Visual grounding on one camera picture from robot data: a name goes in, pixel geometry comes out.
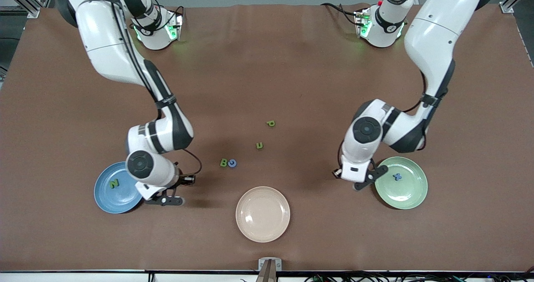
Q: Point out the blue letter G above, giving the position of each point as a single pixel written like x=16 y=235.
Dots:
x=232 y=167

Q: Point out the green letter p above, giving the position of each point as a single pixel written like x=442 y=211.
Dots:
x=269 y=123

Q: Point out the beige plate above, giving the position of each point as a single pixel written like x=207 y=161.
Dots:
x=263 y=215

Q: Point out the blue letter x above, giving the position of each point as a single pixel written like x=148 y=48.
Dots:
x=397 y=176

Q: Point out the green plate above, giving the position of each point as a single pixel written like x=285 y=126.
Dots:
x=406 y=194

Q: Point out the blue plate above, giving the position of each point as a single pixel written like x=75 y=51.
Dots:
x=112 y=200

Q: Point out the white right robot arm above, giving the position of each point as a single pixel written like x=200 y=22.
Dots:
x=104 y=36

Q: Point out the green letter N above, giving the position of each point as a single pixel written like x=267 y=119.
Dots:
x=114 y=184

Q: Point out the green letter B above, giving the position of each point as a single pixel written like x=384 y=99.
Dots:
x=223 y=162

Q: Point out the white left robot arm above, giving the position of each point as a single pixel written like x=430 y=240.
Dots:
x=429 y=44

